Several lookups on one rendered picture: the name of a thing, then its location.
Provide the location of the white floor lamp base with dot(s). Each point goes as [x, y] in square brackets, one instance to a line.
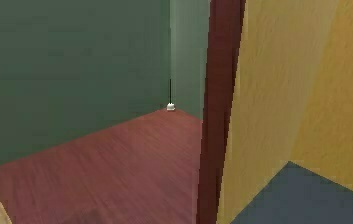
[170, 106]

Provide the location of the dark red door frame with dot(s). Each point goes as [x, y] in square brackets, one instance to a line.
[219, 100]

